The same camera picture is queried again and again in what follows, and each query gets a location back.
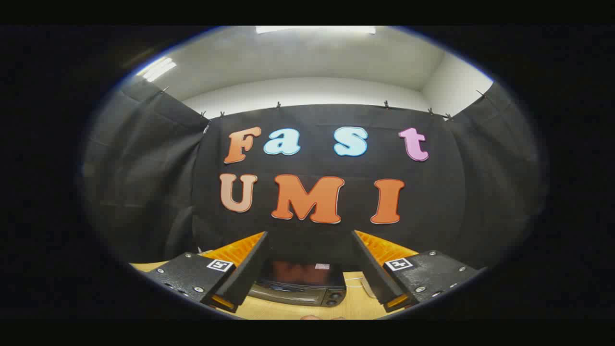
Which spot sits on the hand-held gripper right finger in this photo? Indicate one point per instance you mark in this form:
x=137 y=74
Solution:
x=372 y=269

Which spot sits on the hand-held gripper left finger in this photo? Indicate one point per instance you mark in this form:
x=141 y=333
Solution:
x=250 y=269

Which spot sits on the black toaster oven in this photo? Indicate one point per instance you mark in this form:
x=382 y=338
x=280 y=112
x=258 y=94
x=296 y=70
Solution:
x=298 y=276

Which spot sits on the white toaster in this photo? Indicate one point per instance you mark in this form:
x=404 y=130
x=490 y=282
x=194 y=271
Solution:
x=369 y=287

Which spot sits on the wide ceiling light panel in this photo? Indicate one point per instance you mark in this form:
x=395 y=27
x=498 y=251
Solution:
x=314 y=30

